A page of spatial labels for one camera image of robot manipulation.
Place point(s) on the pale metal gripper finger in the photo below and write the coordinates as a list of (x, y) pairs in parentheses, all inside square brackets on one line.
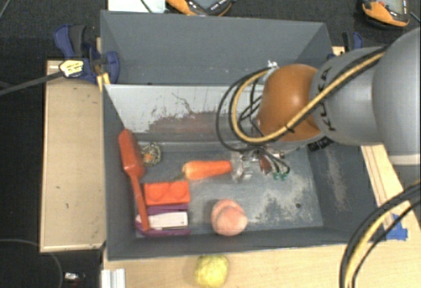
[(241, 159), (242, 175)]

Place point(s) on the orange toy carrot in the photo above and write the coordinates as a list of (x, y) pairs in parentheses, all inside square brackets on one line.
[(207, 170)]

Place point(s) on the pink toy peach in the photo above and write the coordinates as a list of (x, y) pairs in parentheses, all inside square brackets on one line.
[(228, 217)]

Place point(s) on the orange toy brick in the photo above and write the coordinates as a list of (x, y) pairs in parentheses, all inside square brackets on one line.
[(167, 193)]

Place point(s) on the purple and white box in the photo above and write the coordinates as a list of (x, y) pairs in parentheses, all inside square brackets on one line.
[(167, 220)]

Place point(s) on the dark patterned round toy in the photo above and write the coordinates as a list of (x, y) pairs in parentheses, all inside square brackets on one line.
[(152, 153)]

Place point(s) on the yellow-green round fruit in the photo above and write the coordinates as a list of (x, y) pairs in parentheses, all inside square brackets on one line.
[(211, 271)]

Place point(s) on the orange plastic toy shovel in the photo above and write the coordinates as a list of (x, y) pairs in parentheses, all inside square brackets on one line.
[(131, 155)]

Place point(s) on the grey metal bin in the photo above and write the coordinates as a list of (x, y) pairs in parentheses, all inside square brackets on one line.
[(204, 50)]

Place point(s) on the pale wood flat board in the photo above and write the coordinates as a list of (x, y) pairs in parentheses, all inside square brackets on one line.
[(72, 161)]

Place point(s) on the black cylinder on white bracket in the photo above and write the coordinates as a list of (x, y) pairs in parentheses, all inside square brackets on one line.
[(318, 144)]

